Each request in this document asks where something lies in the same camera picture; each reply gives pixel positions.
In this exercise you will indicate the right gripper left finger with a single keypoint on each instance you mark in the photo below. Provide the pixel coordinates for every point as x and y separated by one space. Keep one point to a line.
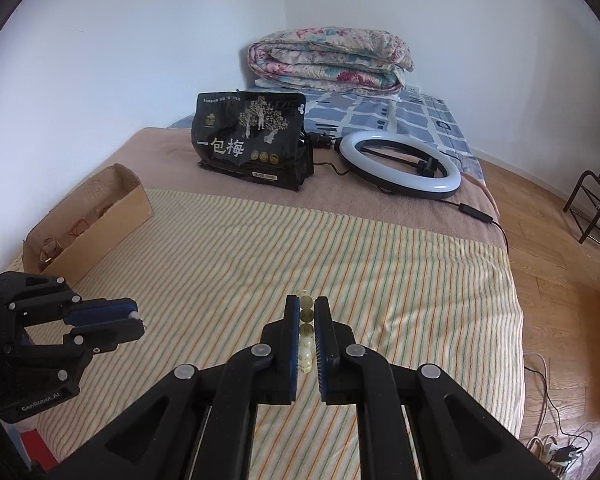
196 424

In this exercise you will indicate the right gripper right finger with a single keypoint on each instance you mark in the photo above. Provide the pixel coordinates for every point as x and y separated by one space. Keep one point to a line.
413 424

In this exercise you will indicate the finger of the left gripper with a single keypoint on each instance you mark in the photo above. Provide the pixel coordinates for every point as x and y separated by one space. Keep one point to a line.
105 337
99 311

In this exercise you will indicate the open cardboard box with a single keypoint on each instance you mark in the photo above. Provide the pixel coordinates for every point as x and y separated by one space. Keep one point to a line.
89 222

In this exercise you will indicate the yellow striped cloth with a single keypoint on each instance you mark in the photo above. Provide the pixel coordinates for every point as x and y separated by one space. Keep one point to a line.
209 272

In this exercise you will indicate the brown blanket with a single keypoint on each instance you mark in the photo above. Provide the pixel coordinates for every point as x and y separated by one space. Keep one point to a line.
164 159

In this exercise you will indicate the black clothes rack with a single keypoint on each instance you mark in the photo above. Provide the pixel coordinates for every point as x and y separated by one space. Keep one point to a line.
592 204

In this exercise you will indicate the black snack bag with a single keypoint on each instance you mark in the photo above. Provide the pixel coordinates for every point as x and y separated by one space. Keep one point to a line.
254 136

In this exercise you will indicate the blue checkered bed sheet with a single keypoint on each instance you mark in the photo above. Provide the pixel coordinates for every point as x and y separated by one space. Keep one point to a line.
330 115

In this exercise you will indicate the folded floral quilt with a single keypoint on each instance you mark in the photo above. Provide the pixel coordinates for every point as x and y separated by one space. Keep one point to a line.
369 62

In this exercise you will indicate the brown leather strap watch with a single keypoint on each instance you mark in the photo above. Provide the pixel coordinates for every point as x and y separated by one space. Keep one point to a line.
51 248

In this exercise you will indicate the white ring light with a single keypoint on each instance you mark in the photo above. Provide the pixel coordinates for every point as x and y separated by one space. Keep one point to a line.
400 164

